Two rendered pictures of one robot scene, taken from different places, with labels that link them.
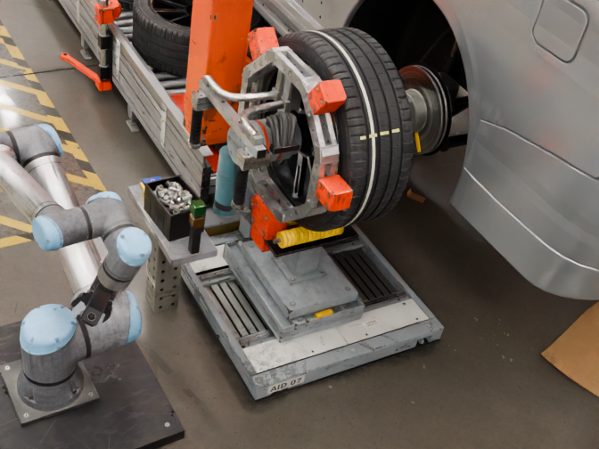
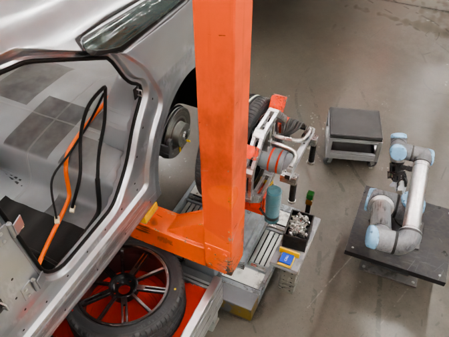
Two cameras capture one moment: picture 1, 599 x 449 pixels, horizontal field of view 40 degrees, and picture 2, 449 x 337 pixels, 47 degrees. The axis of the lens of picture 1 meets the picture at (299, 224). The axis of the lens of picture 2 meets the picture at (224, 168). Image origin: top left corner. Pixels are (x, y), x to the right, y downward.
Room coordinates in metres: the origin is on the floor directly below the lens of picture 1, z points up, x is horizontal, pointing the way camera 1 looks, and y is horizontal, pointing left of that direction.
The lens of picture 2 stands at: (3.51, 1.88, 2.89)
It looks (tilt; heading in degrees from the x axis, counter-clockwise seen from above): 45 degrees down; 241
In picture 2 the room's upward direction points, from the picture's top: straight up
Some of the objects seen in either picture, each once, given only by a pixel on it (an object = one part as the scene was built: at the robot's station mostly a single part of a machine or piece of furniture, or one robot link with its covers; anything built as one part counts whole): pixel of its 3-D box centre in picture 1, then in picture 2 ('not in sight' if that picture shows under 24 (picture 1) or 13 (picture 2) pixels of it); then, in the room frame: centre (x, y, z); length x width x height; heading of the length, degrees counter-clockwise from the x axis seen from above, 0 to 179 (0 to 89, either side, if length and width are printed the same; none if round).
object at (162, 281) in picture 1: (164, 261); (290, 266); (2.27, 0.47, 0.21); 0.10 x 0.10 x 0.42; 36
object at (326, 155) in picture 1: (283, 137); (264, 156); (2.27, 0.11, 0.85); 0.54 x 0.07 x 0.54; 36
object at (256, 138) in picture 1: (272, 110); (293, 128); (2.12, 0.15, 1.03); 0.19 x 0.18 x 0.11; 126
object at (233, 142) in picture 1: (264, 141); (276, 160); (2.23, 0.17, 0.85); 0.21 x 0.14 x 0.14; 126
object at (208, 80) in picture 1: (242, 77); (280, 150); (2.28, 0.26, 1.03); 0.19 x 0.18 x 0.11; 126
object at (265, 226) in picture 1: (278, 221); (255, 197); (2.30, 0.08, 0.48); 0.16 x 0.12 x 0.17; 126
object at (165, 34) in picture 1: (198, 28); not in sight; (3.85, 0.71, 0.39); 0.66 x 0.66 x 0.24
